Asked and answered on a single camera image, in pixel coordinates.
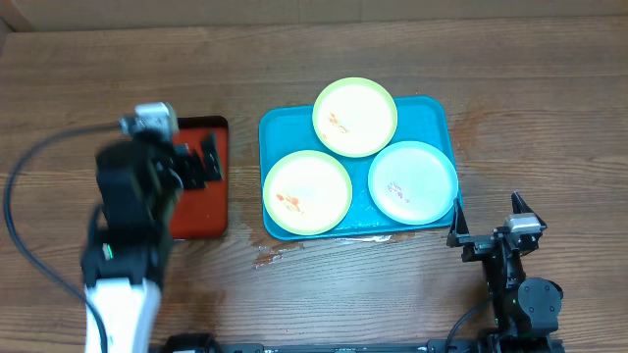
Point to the teal tray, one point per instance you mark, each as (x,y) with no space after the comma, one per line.
(289,129)

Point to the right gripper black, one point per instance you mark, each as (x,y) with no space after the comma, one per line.
(477,244)

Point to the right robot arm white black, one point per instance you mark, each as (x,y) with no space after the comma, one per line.
(526,308)

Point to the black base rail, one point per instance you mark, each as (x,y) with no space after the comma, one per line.
(206,342)

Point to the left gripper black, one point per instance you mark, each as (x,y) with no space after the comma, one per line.
(190,168)

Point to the red tray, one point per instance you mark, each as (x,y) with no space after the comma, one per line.
(203,213)

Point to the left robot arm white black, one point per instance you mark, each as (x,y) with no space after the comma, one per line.
(129,242)

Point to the green-rimmed plate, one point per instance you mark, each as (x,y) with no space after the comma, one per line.
(307,192)
(355,117)

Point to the light blue plate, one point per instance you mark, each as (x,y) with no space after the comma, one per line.
(413,183)

